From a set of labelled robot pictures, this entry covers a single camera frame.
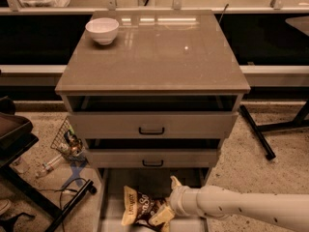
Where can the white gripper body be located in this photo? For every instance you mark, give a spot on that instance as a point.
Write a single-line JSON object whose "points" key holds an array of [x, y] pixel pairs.
{"points": [[176, 197]]}

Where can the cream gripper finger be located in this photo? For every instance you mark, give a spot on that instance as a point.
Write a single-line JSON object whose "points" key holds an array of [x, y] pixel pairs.
{"points": [[163, 215], [175, 182]]}

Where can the brown chip bag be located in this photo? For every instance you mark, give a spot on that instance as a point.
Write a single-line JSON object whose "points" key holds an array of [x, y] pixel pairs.
{"points": [[142, 209]]}

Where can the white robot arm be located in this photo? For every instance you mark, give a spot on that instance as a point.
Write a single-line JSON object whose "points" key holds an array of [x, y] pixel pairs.
{"points": [[290, 211]]}

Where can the open bottom grey drawer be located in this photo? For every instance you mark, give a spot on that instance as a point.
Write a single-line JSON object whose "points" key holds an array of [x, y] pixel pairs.
{"points": [[155, 182]]}

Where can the middle grey drawer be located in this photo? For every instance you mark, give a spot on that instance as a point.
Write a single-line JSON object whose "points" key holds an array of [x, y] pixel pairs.
{"points": [[157, 158]]}

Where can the grey drawer cabinet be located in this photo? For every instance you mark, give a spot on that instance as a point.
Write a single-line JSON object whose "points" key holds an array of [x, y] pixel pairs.
{"points": [[160, 61]]}

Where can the top grey drawer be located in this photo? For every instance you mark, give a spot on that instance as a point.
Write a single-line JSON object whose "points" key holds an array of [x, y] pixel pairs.
{"points": [[91, 125]]}

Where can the black table leg right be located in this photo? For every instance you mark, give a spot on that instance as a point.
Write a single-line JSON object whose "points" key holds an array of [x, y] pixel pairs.
{"points": [[246, 115]]}

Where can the blue tape cross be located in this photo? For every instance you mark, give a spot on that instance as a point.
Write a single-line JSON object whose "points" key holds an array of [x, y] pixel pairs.
{"points": [[75, 167]]}

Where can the clear plastic bottle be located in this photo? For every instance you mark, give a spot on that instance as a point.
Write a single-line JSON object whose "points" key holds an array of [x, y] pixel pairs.
{"points": [[49, 166]]}

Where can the black stand base left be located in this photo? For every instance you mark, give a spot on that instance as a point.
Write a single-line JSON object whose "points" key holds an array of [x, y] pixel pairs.
{"points": [[58, 214]]}

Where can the dark tray left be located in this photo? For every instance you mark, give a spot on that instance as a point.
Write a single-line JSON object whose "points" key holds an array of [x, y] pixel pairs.
{"points": [[12, 128]]}

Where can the white ceramic bowl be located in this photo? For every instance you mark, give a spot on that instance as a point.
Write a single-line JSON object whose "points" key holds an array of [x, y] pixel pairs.
{"points": [[103, 30]]}

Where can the wire mesh basket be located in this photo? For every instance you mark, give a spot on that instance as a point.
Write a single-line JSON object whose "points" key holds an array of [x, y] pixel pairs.
{"points": [[68, 144]]}

